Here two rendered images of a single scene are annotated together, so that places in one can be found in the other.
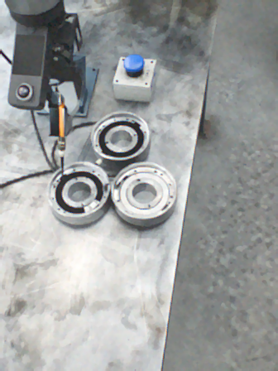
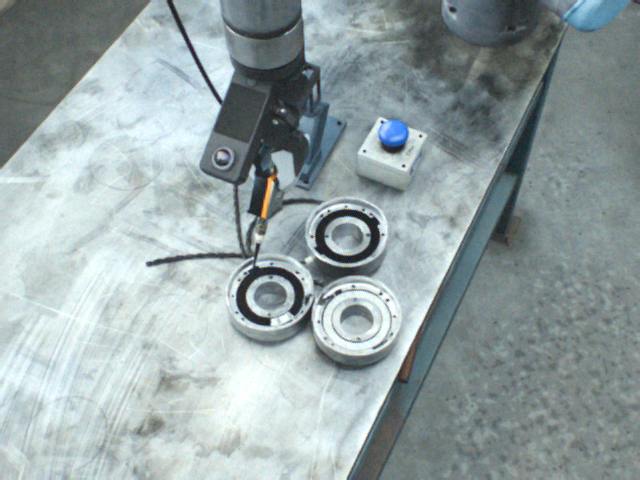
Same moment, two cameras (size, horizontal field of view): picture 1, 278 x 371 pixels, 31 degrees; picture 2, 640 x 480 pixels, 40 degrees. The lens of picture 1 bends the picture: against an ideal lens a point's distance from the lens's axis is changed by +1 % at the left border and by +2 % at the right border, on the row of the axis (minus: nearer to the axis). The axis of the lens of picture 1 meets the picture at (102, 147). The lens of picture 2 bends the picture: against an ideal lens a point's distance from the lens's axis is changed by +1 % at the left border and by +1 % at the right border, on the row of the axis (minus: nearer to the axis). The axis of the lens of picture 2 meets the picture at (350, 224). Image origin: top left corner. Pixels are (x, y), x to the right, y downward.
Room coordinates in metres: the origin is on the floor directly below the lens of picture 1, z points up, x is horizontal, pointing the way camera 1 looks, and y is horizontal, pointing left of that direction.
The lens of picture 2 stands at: (-0.09, -0.06, 1.75)
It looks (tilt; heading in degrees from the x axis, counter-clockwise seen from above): 56 degrees down; 2
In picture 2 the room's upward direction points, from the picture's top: 1 degrees clockwise
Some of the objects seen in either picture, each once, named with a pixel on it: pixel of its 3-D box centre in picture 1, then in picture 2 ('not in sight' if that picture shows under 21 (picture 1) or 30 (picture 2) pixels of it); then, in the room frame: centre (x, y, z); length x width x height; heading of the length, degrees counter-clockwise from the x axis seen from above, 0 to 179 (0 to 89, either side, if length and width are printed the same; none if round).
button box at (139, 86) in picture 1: (136, 77); (393, 150); (0.66, -0.09, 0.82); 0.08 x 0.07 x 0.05; 157
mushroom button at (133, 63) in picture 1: (134, 69); (392, 141); (0.66, -0.09, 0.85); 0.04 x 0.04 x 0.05
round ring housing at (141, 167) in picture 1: (144, 195); (356, 322); (0.40, -0.05, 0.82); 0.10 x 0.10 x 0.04
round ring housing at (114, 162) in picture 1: (121, 142); (347, 239); (0.52, -0.04, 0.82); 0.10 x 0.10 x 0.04
